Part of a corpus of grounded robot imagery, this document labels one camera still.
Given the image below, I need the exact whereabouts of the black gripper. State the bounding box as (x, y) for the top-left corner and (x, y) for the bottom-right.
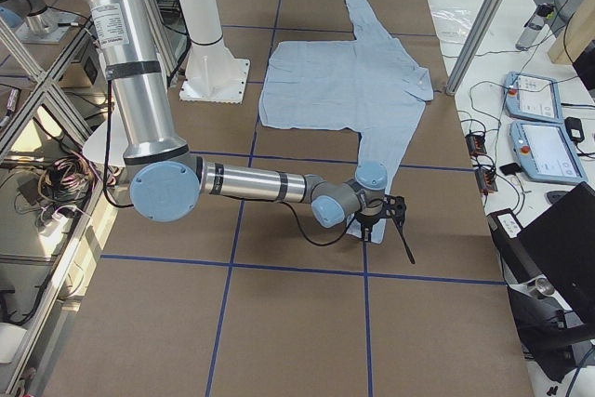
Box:
(355, 194), (406, 242)

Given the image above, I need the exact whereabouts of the light blue button-up shirt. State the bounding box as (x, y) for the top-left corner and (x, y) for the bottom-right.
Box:
(258, 0), (436, 245)

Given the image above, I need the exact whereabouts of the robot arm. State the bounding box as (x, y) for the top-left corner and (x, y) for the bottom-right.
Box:
(84, 0), (406, 242)

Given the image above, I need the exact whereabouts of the lower teach pendant tablet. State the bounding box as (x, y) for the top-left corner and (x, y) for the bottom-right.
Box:
(509, 120), (588, 185)

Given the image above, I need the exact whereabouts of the teach pendant tablet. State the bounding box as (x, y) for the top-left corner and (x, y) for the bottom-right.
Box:
(504, 72), (563, 124)
(509, 120), (588, 185)

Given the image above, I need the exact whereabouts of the upper teach pendant tablet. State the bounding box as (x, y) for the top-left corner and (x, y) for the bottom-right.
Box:
(504, 72), (563, 124)

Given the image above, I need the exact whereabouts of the clear plastic bag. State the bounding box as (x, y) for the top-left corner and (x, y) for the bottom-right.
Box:
(430, 5), (477, 45)

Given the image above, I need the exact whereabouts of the clear water bottle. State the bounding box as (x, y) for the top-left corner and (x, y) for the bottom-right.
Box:
(515, 3), (555, 51)

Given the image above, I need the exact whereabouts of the white curved paper sheet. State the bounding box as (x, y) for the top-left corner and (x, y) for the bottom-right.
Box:
(83, 119), (128, 167)

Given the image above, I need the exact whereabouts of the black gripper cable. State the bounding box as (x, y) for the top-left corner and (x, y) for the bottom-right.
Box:
(283, 201), (364, 247)

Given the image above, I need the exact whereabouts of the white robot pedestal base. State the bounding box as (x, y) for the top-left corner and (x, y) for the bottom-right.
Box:
(179, 0), (250, 103)

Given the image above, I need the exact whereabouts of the aluminium frame post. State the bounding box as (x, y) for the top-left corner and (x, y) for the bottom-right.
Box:
(445, 0), (503, 96)

